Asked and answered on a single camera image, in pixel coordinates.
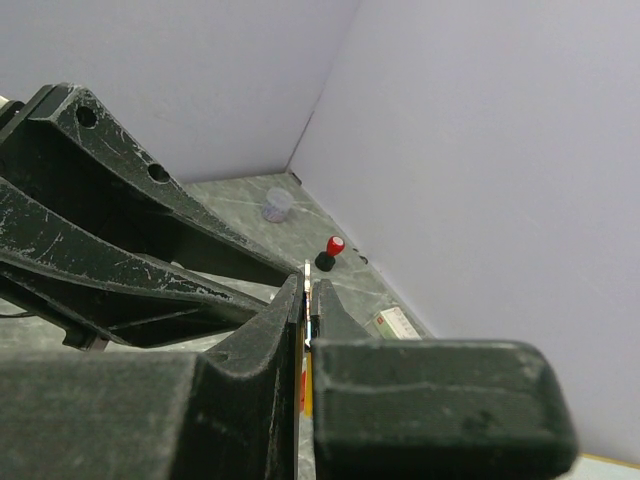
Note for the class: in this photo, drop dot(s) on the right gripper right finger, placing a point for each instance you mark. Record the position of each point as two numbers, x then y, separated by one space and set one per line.
432 409

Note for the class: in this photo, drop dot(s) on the yellow capped key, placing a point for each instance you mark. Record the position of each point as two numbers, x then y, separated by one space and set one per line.
306 396

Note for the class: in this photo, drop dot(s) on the clear plastic cup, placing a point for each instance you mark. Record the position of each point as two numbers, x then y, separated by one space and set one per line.
277 205

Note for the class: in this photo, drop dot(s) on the white green cardboard box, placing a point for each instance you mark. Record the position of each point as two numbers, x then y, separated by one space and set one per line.
393 324

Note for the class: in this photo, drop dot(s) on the red black stamp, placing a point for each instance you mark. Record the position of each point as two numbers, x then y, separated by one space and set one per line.
326 259

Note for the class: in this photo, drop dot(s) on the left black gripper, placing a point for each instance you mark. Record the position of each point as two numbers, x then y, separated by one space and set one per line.
64 150

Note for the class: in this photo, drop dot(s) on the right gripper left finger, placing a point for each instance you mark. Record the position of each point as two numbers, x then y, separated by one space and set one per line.
230 412

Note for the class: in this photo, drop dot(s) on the silver key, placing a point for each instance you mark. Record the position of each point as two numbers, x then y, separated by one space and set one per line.
309 300

